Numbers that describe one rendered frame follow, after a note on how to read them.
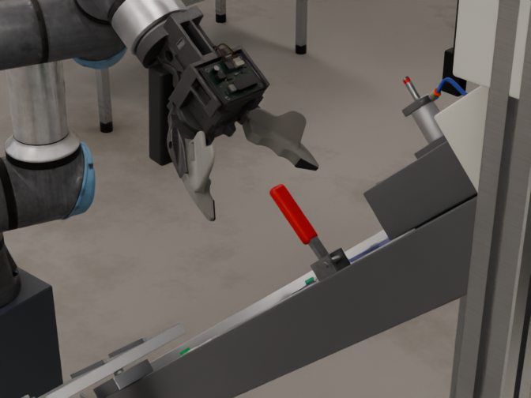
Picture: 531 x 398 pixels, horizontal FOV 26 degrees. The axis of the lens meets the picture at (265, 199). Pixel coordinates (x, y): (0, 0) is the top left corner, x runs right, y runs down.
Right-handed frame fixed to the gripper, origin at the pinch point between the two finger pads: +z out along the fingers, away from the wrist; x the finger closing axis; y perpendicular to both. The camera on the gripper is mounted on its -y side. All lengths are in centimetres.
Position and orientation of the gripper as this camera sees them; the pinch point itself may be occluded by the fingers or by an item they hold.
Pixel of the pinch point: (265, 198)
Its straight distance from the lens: 117.9
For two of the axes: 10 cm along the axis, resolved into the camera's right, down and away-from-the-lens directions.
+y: 4.1, -5.0, -7.7
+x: 7.1, -3.5, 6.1
